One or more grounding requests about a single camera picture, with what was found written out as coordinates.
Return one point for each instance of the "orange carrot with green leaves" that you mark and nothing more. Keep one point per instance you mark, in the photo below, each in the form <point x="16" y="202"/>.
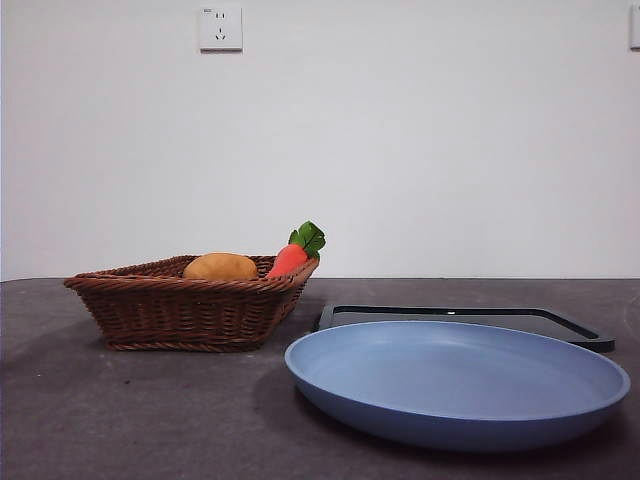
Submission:
<point x="290" y="260"/>

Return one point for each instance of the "yellow-brown potato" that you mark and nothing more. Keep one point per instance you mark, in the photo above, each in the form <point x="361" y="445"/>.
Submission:
<point x="220" y="267"/>

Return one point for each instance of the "brown woven wicker basket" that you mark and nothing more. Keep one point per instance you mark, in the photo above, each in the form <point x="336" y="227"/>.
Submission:
<point x="190" y="310"/>

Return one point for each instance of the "round light blue plate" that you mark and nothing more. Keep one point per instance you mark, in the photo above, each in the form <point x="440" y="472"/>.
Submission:
<point x="450" y="380"/>

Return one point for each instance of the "dark teal rectangular tray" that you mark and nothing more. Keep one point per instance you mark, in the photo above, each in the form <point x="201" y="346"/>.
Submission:
<point x="580" y="332"/>

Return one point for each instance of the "white wall power socket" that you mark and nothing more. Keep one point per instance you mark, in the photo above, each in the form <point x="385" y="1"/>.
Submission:
<point x="221" y="29"/>

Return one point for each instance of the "white wall switch plate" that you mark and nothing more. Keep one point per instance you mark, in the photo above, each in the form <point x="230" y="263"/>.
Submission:
<point x="635" y="27"/>

